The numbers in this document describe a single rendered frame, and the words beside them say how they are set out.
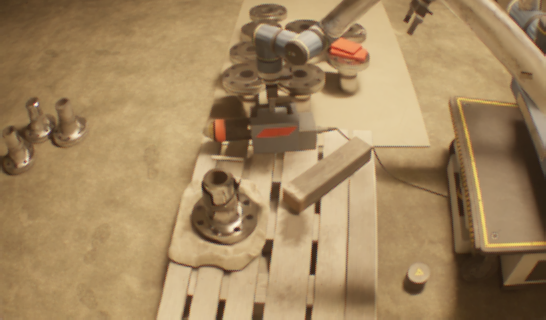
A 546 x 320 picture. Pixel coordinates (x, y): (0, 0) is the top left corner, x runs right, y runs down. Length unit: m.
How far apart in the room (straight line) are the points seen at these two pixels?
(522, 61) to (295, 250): 1.13
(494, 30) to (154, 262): 1.62
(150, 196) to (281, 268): 0.82
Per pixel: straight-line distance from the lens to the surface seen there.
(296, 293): 1.70
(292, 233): 1.88
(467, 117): 2.24
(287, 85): 2.44
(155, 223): 2.17
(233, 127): 2.15
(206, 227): 1.85
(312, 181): 1.95
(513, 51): 1.33
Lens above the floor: 1.60
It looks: 39 degrees down
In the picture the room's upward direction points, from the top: 3 degrees counter-clockwise
